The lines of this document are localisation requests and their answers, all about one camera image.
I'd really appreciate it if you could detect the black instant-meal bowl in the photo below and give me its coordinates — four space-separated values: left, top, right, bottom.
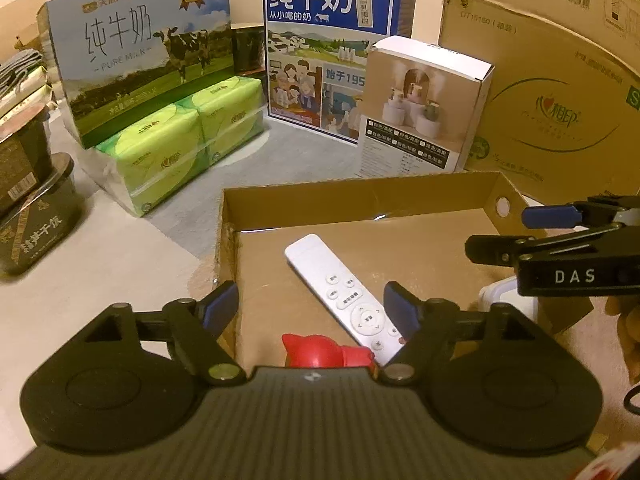
1 102 52 214
1 152 84 276

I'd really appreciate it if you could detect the red rubber toy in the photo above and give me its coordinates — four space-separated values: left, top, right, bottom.
281 334 375 370

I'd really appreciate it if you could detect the green tissue pack bundle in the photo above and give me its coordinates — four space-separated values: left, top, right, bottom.
77 76 265 217

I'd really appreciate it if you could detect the dark box behind cartons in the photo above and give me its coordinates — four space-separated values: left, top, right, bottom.
231 24 265 73

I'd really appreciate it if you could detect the lower black instant-meal bowl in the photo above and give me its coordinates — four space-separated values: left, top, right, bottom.
1 152 84 276

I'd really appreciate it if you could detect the green cow milk carton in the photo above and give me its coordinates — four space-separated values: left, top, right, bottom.
37 0 233 148

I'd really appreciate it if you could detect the white remote control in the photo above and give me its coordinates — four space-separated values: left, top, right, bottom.
284 234 404 366

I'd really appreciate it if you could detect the white humidifier box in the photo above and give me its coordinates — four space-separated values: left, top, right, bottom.
356 36 494 178

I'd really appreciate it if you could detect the upper black instant-meal bowl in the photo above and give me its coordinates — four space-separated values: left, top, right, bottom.
1 102 52 214

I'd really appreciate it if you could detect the blue milk carton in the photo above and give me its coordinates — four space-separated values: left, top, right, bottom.
262 0 416 142

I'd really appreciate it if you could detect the stack of folded cloths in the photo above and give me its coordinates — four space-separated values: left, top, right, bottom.
0 49 49 116

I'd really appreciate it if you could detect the large brown cardboard box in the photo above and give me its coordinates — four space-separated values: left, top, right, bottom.
439 0 639 204

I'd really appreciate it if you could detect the shallow brown cardboard tray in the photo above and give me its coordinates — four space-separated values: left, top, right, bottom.
214 170 594 369

